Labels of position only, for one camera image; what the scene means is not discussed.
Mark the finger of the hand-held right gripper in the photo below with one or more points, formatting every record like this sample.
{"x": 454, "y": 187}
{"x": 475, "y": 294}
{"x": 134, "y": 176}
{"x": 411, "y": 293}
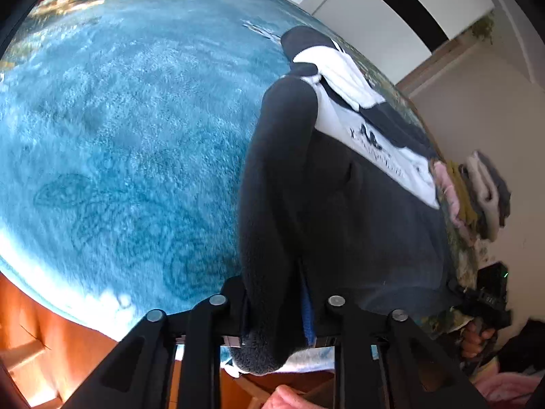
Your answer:
{"x": 457, "y": 292}

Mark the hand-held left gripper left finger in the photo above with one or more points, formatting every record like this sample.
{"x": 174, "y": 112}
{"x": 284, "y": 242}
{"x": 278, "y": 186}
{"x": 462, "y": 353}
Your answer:
{"x": 200, "y": 341}

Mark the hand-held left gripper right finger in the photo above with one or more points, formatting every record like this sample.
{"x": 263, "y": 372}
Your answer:
{"x": 308, "y": 315}

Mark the dark grey fleece jacket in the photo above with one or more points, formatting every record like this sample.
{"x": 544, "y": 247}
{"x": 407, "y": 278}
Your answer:
{"x": 340, "y": 221}

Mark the person's right hand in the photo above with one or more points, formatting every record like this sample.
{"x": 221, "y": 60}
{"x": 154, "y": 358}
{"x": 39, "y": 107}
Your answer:
{"x": 472, "y": 343}

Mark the person's left hand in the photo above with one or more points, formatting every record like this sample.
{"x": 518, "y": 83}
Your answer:
{"x": 289, "y": 397}

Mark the person's dark clothing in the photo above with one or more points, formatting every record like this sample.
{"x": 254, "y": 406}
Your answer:
{"x": 526, "y": 343}

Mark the olive yellow folded garment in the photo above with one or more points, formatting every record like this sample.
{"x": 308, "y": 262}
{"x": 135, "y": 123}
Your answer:
{"x": 464, "y": 196}

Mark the pink fluffy cloth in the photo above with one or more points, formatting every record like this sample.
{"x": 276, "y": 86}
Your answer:
{"x": 511, "y": 388}

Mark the grey folded garment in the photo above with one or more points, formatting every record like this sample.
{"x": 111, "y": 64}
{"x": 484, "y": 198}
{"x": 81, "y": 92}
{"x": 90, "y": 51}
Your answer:
{"x": 502, "y": 191}

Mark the white folded garment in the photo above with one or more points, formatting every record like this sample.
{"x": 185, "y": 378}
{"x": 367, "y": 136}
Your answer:
{"x": 481, "y": 187}

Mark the blue floral plush blanket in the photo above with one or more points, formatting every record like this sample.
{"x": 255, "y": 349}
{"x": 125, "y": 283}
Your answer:
{"x": 106, "y": 136}

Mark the dried plant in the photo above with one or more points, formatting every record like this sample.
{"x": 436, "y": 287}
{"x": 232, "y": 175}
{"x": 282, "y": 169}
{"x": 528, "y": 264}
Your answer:
{"x": 485, "y": 30}

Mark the white wardrobe with black stripe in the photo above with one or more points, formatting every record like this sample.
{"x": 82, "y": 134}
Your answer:
{"x": 366, "y": 8}

